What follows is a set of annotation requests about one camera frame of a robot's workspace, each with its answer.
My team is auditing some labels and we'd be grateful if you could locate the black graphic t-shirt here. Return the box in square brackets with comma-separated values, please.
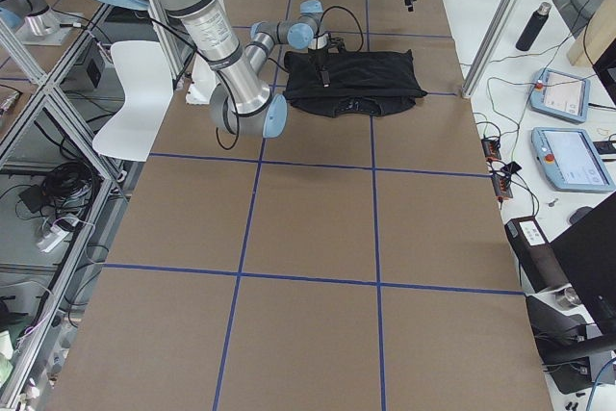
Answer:
[284, 50, 427, 118]

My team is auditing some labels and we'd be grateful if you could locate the black water bottle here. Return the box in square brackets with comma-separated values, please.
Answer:
[515, 2, 552, 52]

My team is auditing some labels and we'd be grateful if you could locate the far teach pendant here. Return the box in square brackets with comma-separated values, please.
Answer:
[529, 68, 590, 123]

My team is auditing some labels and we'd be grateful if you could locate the teach pendant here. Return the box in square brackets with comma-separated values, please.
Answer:
[530, 127, 615, 193]
[529, 68, 590, 123]

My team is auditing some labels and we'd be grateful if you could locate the near teach pendant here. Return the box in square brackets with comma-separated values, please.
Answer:
[530, 127, 615, 193]

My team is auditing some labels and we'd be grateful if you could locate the black computer mouse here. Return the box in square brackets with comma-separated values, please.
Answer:
[568, 206, 593, 225]

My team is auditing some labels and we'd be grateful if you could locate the black monitor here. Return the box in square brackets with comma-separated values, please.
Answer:
[524, 35, 616, 396]

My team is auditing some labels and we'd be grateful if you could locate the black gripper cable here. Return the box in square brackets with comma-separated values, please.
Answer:
[321, 5, 365, 52]

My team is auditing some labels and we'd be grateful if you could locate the aluminium frame post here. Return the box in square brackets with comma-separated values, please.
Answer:
[461, 0, 519, 99]

